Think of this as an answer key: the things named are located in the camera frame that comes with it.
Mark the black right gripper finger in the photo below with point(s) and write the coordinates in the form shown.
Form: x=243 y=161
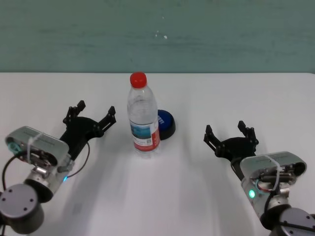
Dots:
x=249 y=134
x=212 y=142

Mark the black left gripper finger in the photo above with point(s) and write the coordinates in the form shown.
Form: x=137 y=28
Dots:
x=72 y=114
x=107 y=123

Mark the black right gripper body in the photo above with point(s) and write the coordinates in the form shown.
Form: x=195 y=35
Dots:
x=237 y=147

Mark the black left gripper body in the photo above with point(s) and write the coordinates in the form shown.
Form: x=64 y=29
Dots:
x=80 y=132

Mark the clear water bottle red cap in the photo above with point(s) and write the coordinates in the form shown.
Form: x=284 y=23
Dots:
x=142 y=110

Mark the blue push button black base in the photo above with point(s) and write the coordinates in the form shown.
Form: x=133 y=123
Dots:
x=167 y=123

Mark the white zip tie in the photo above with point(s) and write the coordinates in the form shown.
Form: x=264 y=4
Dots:
x=30 y=147
x=276 y=167

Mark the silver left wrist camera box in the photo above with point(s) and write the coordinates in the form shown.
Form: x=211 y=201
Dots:
x=49 y=142

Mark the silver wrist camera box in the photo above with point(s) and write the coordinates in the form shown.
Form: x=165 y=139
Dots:
x=49 y=142
x=283 y=158

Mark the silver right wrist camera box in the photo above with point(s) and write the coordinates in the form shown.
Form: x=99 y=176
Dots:
x=283 y=158

